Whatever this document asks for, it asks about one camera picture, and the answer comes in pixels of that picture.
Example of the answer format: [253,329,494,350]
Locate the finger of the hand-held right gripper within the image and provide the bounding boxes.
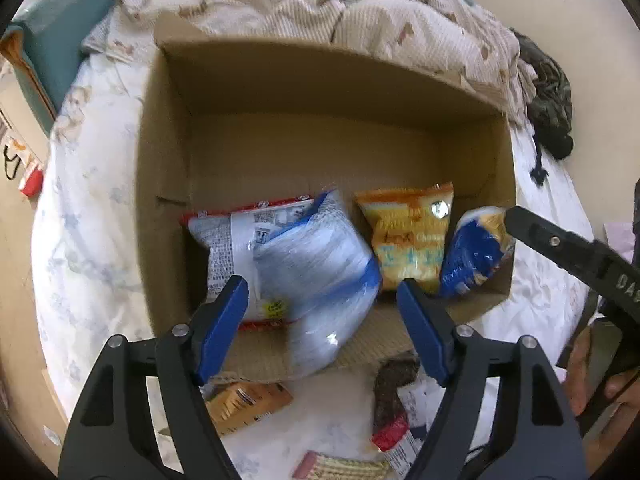
[504,205,617,292]

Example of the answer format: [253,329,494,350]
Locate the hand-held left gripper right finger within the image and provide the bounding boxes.
[396,278,588,480]

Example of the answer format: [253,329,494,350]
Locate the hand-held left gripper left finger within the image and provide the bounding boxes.
[59,275,251,480]

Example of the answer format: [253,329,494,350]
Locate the dark brown white-labelled packet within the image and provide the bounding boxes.
[372,355,443,433]

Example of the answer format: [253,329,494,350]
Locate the blue and yellow snack bag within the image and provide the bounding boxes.
[439,205,517,298]

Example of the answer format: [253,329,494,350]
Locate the orange yellow snack packet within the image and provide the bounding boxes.
[205,382,294,436]

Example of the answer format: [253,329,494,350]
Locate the white and blue snack bag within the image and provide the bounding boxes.
[252,189,383,378]

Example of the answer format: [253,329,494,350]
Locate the small red and white packet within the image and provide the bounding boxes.
[371,412,426,478]

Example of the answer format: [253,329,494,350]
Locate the beige wafer packet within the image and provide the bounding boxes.
[294,451,391,480]

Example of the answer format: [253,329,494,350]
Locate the brown cardboard box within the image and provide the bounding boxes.
[135,15,518,386]

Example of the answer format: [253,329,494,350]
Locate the person's right hand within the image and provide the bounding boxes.
[567,330,640,428]

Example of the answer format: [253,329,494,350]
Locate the pink cloth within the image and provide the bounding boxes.
[602,222,636,252]

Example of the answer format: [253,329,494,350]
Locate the large red-edged white packet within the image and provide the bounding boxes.
[180,195,316,333]

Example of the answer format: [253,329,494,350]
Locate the orange snack bag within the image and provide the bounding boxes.
[354,181,455,293]

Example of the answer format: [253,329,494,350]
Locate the camouflage garment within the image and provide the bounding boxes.
[512,30,573,161]

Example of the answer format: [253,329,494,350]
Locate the bed with white printed sheet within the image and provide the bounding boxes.
[30,10,601,480]

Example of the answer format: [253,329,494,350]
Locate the red bag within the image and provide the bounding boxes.
[19,167,46,199]

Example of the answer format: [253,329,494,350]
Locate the teal pillow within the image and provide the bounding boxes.
[0,0,123,136]

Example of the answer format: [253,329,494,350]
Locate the checkered bear-print duvet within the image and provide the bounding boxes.
[80,0,538,126]

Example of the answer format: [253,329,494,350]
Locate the black knitted hat with cord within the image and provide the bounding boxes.
[530,127,575,187]

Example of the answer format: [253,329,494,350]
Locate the white bag with black handles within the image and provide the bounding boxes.
[0,130,46,196]

